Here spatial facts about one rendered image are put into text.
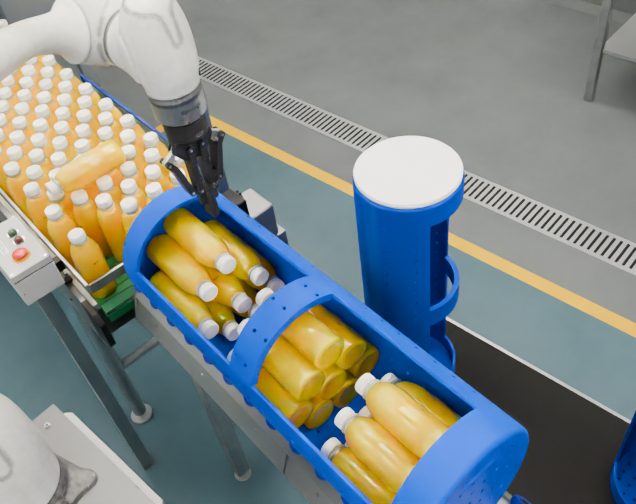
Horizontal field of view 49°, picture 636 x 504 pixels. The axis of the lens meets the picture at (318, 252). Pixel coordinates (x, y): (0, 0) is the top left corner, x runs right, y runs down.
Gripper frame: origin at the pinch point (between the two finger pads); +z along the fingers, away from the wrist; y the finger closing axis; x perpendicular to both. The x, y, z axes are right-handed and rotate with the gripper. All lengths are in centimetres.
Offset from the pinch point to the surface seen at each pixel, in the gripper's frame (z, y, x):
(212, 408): 86, -11, 17
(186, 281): 19.5, -8.9, 3.5
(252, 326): 11.3, -8.9, -21.7
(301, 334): 14.1, -2.8, -27.6
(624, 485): 117, 66, -72
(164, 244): 18.5, -6.7, 15.1
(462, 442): 8, -1, -63
